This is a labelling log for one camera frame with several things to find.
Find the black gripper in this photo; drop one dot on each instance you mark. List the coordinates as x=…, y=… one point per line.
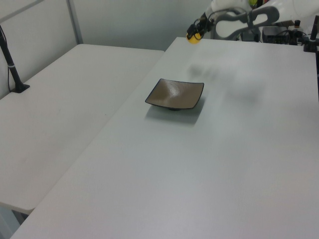
x=206, y=22

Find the yellow potato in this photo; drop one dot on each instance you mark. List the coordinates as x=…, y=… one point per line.
x=194, y=41

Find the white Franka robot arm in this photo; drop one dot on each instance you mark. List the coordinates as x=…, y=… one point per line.
x=228, y=27

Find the square brown ceramic plate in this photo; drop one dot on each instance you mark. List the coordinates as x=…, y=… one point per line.
x=174, y=94

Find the dark grey equipment box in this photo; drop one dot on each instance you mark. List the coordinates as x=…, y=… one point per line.
x=249, y=35

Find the black control box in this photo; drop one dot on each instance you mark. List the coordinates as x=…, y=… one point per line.
x=276, y=35

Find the grey table leg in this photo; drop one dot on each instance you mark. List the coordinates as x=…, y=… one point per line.
x=6, y=224

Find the black clamp camera mount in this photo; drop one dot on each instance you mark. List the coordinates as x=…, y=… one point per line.
x=311, y=41

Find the grey aluminium frame post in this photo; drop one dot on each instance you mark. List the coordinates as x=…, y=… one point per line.
x=74, y=22

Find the grey horizontal wall rail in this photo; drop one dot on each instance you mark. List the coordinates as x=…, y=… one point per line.
x=32, y=9

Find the black camera stand pole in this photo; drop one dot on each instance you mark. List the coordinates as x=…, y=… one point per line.
x=12, y=67

